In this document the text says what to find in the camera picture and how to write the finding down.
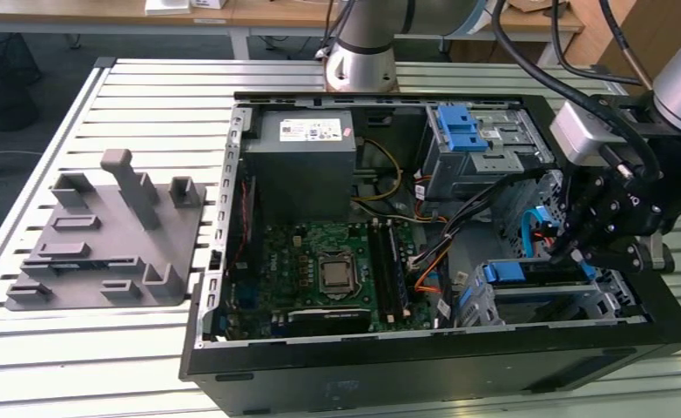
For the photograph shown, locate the metal optical drive cage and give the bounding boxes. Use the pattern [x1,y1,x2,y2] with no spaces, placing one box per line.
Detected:
[419,103,555,202]

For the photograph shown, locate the blue SATA wire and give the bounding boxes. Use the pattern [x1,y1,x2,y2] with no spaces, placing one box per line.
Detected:
[518,207,558,259]

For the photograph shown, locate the silver CPU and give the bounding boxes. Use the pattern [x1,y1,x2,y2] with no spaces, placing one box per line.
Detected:
[320,260,353,287]

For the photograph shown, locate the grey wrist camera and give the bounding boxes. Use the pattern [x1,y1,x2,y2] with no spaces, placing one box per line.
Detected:
[547,102,618,167]

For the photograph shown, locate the black RAM slot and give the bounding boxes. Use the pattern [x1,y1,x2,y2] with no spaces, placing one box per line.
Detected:
[369,219,393,322]

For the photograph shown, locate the black sleeved wire bundle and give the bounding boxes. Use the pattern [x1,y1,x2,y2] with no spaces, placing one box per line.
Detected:
[424,167,556,266]

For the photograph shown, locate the black graphics card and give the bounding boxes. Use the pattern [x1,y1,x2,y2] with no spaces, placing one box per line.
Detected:
[283,306,372,337]

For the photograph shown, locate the metal disk bay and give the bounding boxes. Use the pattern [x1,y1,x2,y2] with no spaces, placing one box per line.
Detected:
[454,255,635,328]

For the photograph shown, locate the orange wire bundle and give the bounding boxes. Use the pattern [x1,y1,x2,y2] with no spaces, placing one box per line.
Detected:
[412,260,443,301]

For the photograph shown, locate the wooden desk white legs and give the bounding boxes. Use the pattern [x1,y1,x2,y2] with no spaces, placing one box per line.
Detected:
[0,0,587,66]

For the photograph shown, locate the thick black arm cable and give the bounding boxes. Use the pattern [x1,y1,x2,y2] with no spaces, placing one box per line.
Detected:
[488,0,664,180]

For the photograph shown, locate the blue drive latch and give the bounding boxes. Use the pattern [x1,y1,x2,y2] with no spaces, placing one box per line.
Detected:
[433,104,488,153]

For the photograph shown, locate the red black twisted wire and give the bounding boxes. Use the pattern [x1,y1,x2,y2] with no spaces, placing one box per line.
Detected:
[229,175,259,270]

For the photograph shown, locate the yellow wire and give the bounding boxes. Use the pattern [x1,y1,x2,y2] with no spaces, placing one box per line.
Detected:
[348,138,404,202]

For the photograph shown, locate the brown cardboard piece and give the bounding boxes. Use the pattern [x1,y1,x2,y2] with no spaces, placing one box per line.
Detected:
[506,0,568,19]

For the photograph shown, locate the large white box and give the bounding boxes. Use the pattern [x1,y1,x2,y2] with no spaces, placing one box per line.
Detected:
[144,0,192,17]

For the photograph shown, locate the brown wooden cabinet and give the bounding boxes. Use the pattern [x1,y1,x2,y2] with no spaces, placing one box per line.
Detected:
[559,0,681,121]

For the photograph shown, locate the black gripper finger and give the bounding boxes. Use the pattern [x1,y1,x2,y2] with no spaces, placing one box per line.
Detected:
[548,172,614,265]
[575,237,676,274]

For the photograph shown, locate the hard disk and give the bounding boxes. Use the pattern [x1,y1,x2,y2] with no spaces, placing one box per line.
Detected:
[482,258,600,288]

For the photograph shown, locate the grey parts rack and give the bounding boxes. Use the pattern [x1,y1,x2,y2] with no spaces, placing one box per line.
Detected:
[4,147,209,313]

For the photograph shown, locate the black PC case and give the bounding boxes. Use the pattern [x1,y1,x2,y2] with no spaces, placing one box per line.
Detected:
[177,91,681,417]

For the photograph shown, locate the metal CPU socket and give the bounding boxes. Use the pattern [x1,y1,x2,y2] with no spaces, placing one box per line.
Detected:
[313,250,359,302]

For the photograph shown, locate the green motherboard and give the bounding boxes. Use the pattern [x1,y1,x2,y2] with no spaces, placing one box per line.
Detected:
[255,219,437,339]

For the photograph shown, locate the grey power supply unit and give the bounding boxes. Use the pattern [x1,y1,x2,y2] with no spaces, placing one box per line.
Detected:
[239,108,359,224]

